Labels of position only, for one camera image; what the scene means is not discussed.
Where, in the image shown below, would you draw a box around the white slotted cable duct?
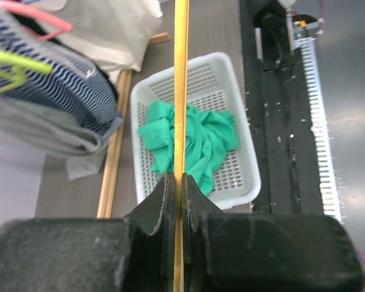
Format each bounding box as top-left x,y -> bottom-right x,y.
297,37 -> 342,222

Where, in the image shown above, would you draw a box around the wooden clothes rack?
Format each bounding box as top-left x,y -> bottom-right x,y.
96,32 -> 172,219

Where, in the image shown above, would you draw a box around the black tank top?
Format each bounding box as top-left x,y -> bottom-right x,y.
13,15 -> 119,101

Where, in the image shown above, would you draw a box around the white centre basket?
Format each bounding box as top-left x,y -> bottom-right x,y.
130,52 -> 261,209

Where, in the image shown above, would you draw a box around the pink hanger middle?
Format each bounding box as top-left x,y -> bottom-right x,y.
0,0 -> 73,42

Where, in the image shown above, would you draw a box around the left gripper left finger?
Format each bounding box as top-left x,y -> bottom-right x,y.
0,173 -> 176,291

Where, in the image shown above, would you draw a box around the green tank top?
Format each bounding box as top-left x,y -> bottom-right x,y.
138,101 -> 240,195

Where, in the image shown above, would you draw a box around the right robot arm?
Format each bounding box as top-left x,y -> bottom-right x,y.
251,1 -> 294,72

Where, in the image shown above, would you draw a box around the grey tank top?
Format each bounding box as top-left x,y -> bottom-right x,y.
0,97 -> 108,180

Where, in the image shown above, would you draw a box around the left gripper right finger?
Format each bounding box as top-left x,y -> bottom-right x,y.
182,175 -> 365,291

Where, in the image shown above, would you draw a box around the lime green hanger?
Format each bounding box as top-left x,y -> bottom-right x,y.
0,50 -> 52,94

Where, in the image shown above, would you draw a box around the blue striped tank top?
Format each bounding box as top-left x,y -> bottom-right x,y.
0,4 -> 123,140

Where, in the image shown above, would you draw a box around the yellow hanger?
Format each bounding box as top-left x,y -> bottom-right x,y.
173,0 -> 190,291

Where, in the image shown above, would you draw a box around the white tank top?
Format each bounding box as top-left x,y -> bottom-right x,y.
33,0 -> 163,82

